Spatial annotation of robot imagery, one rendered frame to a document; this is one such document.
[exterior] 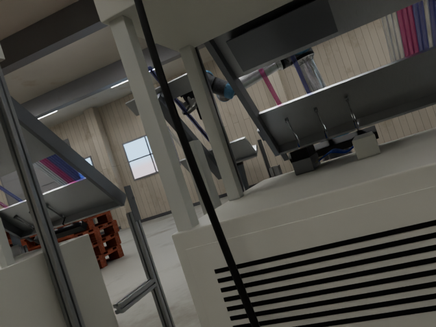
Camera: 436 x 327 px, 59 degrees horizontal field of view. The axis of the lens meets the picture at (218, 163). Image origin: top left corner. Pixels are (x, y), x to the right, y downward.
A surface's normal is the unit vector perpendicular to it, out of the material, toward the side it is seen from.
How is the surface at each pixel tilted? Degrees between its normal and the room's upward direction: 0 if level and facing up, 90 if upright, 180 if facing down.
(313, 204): 90
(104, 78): 90
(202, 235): 90
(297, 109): 137
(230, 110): 90
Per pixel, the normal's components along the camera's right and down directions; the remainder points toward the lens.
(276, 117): -0.01, 0.76
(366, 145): -0.35, 0.11
